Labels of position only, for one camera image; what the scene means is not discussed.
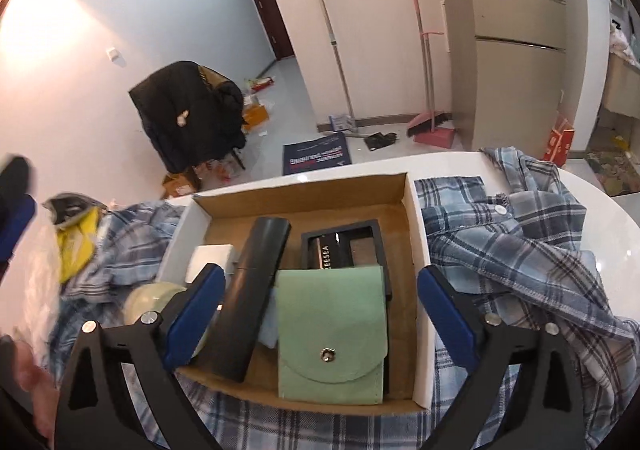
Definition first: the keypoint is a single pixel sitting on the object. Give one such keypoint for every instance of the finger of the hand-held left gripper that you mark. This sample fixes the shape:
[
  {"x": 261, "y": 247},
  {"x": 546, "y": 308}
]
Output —
[
  {"x": 15, "y": 178},
  {"x": 15, "y": 230}
]

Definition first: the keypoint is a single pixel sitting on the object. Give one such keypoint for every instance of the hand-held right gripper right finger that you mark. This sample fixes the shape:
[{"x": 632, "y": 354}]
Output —
[{"x": 447, "y": 317}]

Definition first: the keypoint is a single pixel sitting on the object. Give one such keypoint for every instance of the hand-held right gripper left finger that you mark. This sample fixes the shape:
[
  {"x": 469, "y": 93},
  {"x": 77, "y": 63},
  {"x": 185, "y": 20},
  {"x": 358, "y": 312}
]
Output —
[{"x": 192, "y": 315}]

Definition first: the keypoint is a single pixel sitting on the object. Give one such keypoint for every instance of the cream round container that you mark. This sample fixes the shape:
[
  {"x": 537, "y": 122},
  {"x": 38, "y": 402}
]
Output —
[{"x": 147, "y": 300}]

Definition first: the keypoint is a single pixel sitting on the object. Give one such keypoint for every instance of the shallow cardboard box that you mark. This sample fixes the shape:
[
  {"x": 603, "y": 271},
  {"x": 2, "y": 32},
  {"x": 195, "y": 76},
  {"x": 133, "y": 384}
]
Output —
[{"x": 400, "y": 330}]

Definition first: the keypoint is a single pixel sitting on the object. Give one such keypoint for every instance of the white charger plug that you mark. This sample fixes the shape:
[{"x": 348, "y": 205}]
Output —
[{"x": 210, "y": 257}]

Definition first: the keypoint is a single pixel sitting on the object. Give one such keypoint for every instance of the black cylinder case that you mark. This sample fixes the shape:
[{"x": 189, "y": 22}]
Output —
[{"x": 250, "y": 290}]

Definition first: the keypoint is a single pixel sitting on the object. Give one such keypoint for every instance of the grey-blue small box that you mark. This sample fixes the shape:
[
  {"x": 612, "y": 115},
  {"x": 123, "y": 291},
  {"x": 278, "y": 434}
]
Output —
[{"x": 268, "y": 325}]

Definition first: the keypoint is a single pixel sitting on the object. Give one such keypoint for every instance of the black framed display box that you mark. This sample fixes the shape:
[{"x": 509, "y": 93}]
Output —
[{"x": 365, "y": 250}]

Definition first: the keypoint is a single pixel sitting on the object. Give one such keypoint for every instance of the green snap pouch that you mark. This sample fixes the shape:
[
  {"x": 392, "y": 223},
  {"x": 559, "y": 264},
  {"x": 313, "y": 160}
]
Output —
[{"x": 330, "y": 315}]

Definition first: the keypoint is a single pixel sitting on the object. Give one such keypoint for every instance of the black glossy cosmetic case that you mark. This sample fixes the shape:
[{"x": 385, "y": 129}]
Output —
[{"x": 330, "y": 252}]

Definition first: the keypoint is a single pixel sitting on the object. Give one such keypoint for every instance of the person's left hand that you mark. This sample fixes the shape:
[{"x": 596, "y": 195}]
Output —
[{"x": 35, "y": 385}]

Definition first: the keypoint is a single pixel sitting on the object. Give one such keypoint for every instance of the yellow bag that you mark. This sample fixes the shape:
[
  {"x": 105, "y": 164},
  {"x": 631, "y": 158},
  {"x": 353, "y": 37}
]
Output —
[{"x": 75, "y": 245}]

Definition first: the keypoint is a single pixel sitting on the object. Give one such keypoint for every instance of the clear plastic bag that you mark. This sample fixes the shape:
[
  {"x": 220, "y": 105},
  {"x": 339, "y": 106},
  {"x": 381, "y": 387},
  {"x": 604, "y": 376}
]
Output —
[{"x": 40, "y": 300}]

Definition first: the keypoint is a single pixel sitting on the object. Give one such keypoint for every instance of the blue plaid shirt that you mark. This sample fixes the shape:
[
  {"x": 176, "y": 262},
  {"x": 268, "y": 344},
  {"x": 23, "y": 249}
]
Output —
[{"x": 500, "y": 255}]

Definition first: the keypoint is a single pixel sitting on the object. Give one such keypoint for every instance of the brown cardboard box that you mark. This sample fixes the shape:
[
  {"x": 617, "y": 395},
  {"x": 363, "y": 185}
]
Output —
[{"x": 177, "y": 186}]

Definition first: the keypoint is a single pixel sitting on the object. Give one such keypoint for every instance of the black jacket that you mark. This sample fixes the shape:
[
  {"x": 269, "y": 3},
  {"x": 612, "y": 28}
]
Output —
[{"x": 180, "y": 105}]

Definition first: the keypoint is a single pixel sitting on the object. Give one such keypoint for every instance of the pink dustpan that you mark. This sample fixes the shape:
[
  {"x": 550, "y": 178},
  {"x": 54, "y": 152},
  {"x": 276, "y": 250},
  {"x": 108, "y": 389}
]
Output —
[{"x": 435, "y": 138}]

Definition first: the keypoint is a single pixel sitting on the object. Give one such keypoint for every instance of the black cloth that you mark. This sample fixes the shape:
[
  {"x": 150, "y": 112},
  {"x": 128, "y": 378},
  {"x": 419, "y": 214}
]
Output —
[{"x": 380, "y": 140}]

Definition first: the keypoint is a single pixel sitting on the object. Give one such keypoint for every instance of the dark blue floor mat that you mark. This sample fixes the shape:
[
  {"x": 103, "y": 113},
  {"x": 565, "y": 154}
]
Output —
[{"x": 315, "y": 155}]

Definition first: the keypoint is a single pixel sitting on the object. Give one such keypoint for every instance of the red cardboard box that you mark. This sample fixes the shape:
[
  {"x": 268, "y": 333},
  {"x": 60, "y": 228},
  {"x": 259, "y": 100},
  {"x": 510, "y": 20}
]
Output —
[{"x": 560, "y": 143}]

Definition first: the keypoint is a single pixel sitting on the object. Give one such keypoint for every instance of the orange cardboard box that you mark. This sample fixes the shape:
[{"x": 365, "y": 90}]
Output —
[{"x": 255, "y": 116}]

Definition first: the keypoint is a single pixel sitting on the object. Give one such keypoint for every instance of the patterned floor mat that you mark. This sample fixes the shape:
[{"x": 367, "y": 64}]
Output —
[{"x": 612, "y": 170}]

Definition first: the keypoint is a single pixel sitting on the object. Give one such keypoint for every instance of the red floor packaging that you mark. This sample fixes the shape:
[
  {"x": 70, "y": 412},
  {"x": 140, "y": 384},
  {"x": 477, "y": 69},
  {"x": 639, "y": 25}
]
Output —
[{"x": 262, "y": 83}]

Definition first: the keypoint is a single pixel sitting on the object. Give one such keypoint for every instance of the beige refrigerator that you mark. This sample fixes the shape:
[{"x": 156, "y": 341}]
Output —
[{"x": 515, "y": 80}]

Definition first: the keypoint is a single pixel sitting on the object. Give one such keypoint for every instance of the beige vanity cabinet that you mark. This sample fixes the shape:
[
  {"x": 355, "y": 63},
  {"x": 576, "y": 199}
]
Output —
[{"x": 622, "y": 85}]

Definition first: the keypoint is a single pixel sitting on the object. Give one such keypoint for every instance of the dark brown door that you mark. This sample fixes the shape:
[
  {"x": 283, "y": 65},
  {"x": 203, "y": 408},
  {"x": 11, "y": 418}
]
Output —
[{"x": 265, "y": 5}]

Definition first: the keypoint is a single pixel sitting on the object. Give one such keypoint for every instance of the white light switch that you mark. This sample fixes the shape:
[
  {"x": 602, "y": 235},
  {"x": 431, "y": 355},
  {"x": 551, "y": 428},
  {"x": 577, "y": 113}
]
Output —
[{"x": 114, "y": 55}]

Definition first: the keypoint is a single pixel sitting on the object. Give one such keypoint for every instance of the white wall socket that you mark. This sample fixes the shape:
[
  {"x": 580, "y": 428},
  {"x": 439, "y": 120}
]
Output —
[{"x": 561, "y": 98}]

